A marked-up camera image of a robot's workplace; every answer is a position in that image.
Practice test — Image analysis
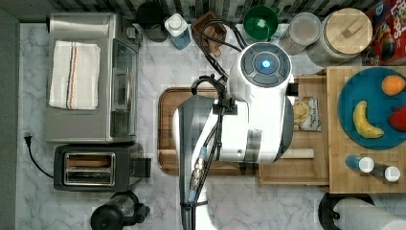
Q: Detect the striped white dish towel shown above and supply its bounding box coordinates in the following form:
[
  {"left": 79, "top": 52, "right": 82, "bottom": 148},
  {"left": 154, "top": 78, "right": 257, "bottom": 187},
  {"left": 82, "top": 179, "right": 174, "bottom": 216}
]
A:
[{"left": 49, "top": 40, "right": 101, "bottom": 110}]

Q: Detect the stainless toaster oven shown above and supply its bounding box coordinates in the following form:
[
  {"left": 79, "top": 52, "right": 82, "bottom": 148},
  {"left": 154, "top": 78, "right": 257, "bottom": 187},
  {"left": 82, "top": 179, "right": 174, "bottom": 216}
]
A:
[{"left": 46, "top": 12, "right": 142, "bottom": 144}]

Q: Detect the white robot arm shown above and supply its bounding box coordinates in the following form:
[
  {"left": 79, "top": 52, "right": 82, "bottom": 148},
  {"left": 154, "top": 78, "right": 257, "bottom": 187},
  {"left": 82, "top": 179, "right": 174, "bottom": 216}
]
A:
[{"left": 172, "top": 42, "right": 298, "bottom": 230}]

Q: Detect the red apple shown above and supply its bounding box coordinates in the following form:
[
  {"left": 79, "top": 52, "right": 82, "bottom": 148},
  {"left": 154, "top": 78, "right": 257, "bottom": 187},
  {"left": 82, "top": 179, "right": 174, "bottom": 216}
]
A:
[{"left": 388, "top": 106, "right": 406, "bottom": 131}]

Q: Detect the black paper towel holder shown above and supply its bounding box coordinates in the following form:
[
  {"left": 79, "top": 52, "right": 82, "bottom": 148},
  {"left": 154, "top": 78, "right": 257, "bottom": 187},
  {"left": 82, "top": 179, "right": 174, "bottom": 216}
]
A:
[{"left": 318, "top": 193, "right": 374, "bottom": 230}]

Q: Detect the black two-slot toaster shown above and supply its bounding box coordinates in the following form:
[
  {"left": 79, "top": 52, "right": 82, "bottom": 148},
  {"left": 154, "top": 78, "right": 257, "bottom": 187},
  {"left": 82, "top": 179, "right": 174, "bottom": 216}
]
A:
[{"left": 54, "top": 143, "right": 151, "bottom": 192}]

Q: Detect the clear plastic canister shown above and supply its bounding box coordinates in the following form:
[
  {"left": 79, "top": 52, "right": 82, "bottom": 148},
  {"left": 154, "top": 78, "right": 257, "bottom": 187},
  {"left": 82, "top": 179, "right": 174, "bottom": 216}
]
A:
[{"left": 279, "top": 12, "right": 322, "bottom": 56}]

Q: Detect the blue round plate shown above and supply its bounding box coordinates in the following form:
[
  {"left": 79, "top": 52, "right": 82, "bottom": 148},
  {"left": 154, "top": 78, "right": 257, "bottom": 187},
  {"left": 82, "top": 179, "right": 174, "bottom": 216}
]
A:
[{"left": 337, "top": 67, "right": 406, "bottom": 150}]

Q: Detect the wooden rolling pin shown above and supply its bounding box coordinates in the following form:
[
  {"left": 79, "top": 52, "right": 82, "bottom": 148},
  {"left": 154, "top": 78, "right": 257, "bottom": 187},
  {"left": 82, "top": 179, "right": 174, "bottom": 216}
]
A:
[{"left": 282, "top": 149, "right": 314, "bottom": 159}]

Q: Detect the glass jar wooden lid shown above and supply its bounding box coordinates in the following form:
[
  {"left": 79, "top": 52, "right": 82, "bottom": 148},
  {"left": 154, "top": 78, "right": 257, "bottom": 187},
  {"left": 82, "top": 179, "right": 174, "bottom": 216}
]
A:
[{"left": 306, "top": 8, "right": 372, "bottom": 66}]

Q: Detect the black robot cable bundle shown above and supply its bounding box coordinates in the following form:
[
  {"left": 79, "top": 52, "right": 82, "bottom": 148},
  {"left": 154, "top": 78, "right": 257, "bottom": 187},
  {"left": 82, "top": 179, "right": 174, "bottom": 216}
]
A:
[{"left": 178, "top": 18, "right": 249, "bottom": 230}]

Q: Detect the blue shaker white cap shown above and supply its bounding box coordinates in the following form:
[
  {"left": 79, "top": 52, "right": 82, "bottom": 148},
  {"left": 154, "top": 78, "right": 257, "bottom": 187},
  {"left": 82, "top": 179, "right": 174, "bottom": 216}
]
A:
[{"left": 346, "top": 155, "right": 374, "bottom": 173}]

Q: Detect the green bowl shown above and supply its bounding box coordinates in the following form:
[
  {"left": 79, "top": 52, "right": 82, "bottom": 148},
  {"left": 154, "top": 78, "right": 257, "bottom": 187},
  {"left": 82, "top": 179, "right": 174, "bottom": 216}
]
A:
[{"left": 243, "top": 5, "right": 280, "bottom": 41}]

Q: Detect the orange fruit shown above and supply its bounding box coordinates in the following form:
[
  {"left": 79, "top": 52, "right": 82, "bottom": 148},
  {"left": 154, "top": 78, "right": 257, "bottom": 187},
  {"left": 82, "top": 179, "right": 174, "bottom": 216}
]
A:
[{"left": 381, "top": 75, "right": 406, "bottom": 96}]

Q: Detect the paper towel roll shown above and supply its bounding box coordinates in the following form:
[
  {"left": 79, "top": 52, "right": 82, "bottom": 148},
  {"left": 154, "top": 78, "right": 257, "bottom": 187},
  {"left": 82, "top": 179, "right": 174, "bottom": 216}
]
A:
[{"left": 333, "top": 197, "right": 406, "bottom": 230}]

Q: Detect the black round container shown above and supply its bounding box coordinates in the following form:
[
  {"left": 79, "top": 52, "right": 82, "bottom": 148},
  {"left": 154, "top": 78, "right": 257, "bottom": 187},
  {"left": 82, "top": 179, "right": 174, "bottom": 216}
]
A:
[{"left": 136, "top": 2, "right": 169, "bottom": 43}]

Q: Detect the bamboo cabinet top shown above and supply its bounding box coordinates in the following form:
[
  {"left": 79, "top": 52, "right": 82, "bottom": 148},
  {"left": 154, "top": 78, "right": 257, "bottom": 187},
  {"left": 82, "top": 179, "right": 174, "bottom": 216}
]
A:
[{"left": 327, "top": 66, "right": 405, "bottom": 194}]

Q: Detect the dark wooden tray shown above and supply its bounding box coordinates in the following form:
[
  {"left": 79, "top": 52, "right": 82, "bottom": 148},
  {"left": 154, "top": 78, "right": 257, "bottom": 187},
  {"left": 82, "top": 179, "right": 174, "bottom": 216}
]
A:
[{"left": 157, "top": 87, "right": 259, "bottom": 176}]

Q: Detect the red cereal box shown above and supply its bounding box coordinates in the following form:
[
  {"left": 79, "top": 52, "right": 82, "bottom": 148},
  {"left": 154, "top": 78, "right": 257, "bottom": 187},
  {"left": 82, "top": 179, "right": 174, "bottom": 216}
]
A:
[{"left": 363, "top": 0, "right": 406, "bottom": 66}]

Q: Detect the brown wooden utensil holder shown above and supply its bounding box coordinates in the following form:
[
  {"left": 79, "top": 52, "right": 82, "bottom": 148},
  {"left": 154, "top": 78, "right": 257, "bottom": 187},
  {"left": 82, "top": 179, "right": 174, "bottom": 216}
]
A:
[{"left": 191, "top": 11, "right": 227, "bottom": 57}]

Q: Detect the dark shaker white cap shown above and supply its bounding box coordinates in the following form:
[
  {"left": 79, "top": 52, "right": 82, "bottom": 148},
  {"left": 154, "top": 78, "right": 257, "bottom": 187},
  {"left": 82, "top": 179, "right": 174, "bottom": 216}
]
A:
[{"left": 371, "top": 164, "right": 400, "bottom": 182}]

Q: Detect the light wooden drawer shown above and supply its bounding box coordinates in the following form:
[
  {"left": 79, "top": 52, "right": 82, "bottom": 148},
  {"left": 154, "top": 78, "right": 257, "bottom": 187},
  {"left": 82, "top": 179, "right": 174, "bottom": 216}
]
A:
[{"left": 258, "top": 76, "right": 329, "bottom": 186}]

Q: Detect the yellow banana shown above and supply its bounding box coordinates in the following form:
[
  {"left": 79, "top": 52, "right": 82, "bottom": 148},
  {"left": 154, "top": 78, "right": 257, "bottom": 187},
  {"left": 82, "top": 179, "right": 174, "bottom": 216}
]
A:
[{"left": 352, "top": 101, "right": 385, "bottom": 139}]

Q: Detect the packaged snack bag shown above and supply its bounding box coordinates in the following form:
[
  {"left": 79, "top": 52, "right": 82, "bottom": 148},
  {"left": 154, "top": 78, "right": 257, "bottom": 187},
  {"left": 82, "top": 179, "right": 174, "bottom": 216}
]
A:
[{"left": 293, "top": 97, "right": 322, "bottom": 131}]

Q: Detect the black power cord plug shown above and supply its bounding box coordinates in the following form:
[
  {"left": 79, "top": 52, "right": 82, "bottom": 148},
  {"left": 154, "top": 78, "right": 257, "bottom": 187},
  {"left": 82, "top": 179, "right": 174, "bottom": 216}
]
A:
[{"left": 23, "top": 133, "right": 55, "bottom": 179}]

